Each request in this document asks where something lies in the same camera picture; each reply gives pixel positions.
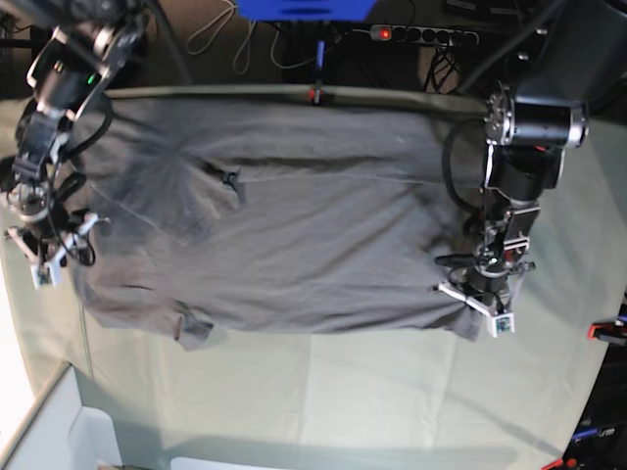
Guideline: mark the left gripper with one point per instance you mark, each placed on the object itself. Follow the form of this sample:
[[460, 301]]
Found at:
[[488, 293]]

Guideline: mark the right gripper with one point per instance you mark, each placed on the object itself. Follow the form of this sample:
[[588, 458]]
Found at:
[[47, 257]]

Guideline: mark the grey t-shirt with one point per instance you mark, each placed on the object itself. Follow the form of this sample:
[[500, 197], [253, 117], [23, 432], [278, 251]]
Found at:
[[269, 217]]

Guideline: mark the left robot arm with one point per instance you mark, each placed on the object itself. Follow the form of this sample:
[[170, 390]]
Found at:
[[532, 121]]

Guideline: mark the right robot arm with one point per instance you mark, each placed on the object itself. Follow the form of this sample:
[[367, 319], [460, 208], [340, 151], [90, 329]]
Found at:
[[90, 42]]

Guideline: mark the red black clamp right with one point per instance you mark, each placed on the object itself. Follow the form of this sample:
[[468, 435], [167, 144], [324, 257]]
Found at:
[[611, 332]]

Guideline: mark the red black clamp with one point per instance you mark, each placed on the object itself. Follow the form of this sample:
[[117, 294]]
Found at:
[[316, 91], [611, 332]]

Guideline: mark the white bin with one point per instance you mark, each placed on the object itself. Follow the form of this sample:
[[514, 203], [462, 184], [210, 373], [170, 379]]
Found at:
[[61, 432]]

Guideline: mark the red clamp bottom right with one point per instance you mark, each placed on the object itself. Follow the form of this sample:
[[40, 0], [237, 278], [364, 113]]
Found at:
[[562, 464]]

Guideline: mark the green table cloth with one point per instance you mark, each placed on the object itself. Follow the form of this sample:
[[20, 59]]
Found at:
[[377, 399]]

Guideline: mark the red black clamp middle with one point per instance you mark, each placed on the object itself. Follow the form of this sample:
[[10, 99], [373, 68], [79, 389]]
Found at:
[[316, 91]]

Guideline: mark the black power strip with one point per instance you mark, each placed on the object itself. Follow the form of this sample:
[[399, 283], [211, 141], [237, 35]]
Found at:
[[427, 36]]

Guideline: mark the blue plastic object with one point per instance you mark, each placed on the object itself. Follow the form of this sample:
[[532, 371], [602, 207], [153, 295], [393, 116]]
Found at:
[[305, 10]]

